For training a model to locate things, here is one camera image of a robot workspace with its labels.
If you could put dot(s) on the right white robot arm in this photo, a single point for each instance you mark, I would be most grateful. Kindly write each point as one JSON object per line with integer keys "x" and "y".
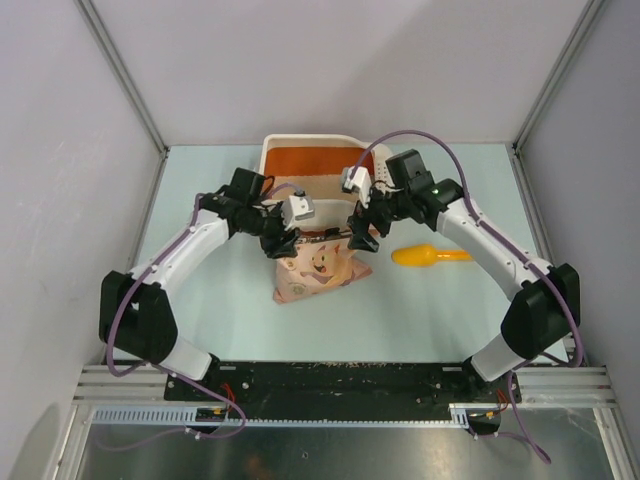
{"x": 544, "y": 299}

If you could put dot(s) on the grey cable duct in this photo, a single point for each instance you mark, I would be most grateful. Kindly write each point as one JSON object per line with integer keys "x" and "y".
{"x": 149, "y": 415}

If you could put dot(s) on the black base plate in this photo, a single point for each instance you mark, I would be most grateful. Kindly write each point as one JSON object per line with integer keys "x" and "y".
{"x": 344, "y": 391}

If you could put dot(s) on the yellow plastic scoop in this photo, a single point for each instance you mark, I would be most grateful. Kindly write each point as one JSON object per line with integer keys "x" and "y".
{"x": 426, "y": 255}

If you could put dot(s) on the pink cat litter bag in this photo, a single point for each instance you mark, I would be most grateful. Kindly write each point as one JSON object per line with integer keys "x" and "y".
{"x": 319, "y": 267}

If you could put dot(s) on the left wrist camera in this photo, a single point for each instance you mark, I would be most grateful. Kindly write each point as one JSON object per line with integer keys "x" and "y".
{"x": 295, "y": 210}

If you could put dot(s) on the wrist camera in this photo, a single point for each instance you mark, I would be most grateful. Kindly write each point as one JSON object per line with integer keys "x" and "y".
{"x": 357, "y": 180}
{"x": 295, "y": 210}

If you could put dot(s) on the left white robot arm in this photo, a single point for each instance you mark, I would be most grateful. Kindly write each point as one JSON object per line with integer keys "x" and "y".
{"x": 136, "y": 314}

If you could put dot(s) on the aluminium frame rail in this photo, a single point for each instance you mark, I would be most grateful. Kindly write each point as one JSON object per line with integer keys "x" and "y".
{"x": 544, "y": 386}

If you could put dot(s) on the white orange litter box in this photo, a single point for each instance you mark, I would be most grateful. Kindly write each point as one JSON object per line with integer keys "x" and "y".
{"x": 312, "y": 163}

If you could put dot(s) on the black bag clip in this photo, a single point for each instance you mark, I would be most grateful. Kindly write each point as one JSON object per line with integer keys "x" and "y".
{"x": 330, "y": 234}

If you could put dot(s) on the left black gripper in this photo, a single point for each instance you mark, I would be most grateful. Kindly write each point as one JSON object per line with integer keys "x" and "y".
{"x": 276, "y": 248}

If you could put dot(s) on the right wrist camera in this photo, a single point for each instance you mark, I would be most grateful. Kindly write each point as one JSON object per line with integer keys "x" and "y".
{"x": 357, "y": 180}

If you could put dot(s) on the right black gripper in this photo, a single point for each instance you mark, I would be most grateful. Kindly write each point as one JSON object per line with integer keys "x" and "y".
{"x": 359, "y": 224}

